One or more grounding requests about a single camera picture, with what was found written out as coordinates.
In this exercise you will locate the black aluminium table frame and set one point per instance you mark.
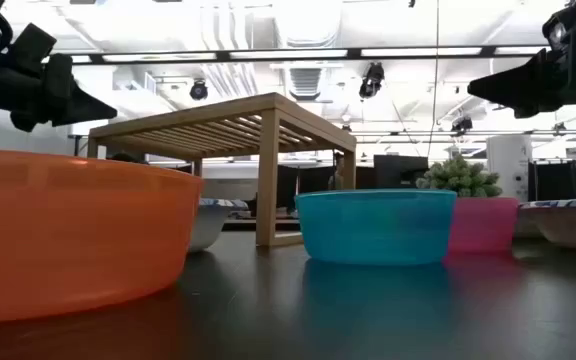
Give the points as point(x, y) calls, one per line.
point(224, 56)

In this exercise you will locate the red-orange plastic bowl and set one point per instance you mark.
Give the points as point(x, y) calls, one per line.
point(68, 225)

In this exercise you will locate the black overhead camera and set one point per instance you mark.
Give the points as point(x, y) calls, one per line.
point(372, 80)

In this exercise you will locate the black office partition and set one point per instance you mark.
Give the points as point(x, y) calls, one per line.
point(553, 182)

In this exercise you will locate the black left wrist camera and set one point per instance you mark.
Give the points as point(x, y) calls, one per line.
point(33, 45)

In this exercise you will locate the teal plastic bowl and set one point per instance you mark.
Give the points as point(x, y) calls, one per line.
point(375, 225)

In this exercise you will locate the person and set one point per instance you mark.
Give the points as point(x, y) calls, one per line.
point(337, 175)

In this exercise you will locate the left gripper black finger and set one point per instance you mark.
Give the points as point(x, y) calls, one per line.
point(68, 105)

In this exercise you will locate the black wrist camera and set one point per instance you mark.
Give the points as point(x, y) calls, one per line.
point(33, 45)
point(555, 30)

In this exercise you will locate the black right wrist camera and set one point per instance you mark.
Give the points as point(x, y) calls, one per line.
point(555, 30)

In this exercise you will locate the green artificial succulent plant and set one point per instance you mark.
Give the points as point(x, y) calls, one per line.
point(460, 177)

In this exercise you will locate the black ceiling spotlight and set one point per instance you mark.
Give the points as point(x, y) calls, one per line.
point(461, 125)
point(199, 91)

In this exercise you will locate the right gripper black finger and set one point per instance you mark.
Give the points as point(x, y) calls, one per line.
point(533, 85)

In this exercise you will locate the black computer monitor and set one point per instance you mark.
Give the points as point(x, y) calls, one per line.
point(398, 172)

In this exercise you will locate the pink plastic bowl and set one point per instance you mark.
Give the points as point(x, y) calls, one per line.
point(483, 225)

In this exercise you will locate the white cylindrical column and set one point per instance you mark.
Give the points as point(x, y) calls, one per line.
point(508, 165)

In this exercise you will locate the blue patterned paper bowl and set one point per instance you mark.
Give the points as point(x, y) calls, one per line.
point(208, 225)
point(573, 225)
point(525, 220)

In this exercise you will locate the wooden slatted shelf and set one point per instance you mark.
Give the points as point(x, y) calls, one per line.
point(268, 175)

